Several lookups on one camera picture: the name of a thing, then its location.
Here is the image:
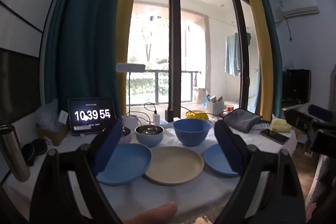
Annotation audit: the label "pink steel bowl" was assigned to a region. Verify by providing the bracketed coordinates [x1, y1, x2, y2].
[118, 127, 131, 145]

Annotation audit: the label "blue plate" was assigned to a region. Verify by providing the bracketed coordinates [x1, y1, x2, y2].
[96, 143, 152, 186]
[204, 144, 239, 177]

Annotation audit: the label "light blue steel bowl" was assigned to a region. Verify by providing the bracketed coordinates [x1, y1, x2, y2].
[135, 124, 164, 147]

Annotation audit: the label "large blue bowl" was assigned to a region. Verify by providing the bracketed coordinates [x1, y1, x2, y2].
[173, 119, 212, 146]

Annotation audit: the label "beige plate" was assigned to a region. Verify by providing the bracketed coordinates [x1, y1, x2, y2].
[145, 147, 204, 185]

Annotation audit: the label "person's hand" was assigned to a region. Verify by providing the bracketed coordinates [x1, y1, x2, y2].
[124, 202, 178, 224]

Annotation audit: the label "grey folded towel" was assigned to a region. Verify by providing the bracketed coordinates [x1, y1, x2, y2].
[223, 109, 262, 133]

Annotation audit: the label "black tablet showing clock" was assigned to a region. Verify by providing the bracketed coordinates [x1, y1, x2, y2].
[68, 97, 116, 135]

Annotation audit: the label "red yellow jar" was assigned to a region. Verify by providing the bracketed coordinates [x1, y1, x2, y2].
[227, 106, 234, 112]

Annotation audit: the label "yellow tissue pack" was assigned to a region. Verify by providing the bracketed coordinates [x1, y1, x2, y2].
[269, 118, 291, 133]

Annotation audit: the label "white storage basket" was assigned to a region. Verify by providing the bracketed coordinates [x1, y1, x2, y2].
[206, 101, 224, 115]

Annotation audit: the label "black smartphone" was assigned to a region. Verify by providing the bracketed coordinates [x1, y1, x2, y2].
[260, 128, 289, 145]

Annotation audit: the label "black monitor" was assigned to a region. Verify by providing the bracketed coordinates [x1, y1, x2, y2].
[281, 69, 311, 107]

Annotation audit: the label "white phone charger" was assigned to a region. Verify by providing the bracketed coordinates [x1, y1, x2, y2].
[153, 112, 160, 125]

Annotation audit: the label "yellow wet wipes pack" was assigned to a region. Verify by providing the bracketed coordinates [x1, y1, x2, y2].
[185, 110, 209, 121]

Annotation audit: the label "cardboard box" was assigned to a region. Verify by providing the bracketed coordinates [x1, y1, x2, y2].
[35, 125, 68, 146]

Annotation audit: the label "white lace tablecloth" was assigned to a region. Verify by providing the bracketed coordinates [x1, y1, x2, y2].
[4, 128, 297, 220]

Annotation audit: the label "white power strip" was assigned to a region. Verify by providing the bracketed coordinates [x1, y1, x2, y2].
[159, 117, 180, 128]

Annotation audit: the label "black power adapter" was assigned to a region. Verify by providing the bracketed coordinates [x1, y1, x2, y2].
[165, 108, 174, 122]

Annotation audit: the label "teal curtain right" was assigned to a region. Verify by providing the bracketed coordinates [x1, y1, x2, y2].
[252, 0, 284, 118]

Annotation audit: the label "teal curtain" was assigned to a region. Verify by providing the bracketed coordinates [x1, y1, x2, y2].
[252, 0, 284, 118]
[42, 0, 121, 116]

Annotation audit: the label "hanging blue clothes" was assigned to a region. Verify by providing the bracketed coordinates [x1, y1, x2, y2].
[224, 32, 241, 76]

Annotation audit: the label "teal curtain left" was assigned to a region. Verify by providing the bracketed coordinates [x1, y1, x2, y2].
[42, 0, 121, 116]

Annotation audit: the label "steel thermos bottle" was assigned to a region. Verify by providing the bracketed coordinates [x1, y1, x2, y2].
[0, 124, 30, 182]

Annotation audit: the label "white air conditioner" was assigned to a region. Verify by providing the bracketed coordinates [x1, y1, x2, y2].
[278, 0, 319, 18]

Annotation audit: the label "yellow curtain right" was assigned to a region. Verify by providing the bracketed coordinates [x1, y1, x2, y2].
[249, 0, 273, 121]

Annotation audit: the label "yellow curtain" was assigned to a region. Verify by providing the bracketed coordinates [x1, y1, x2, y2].
[249, 0, 273, 121]
[115, 0, 142, 117]

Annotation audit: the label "yellow curtain left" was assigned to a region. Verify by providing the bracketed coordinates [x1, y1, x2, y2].
[115, 0, 142, 117]

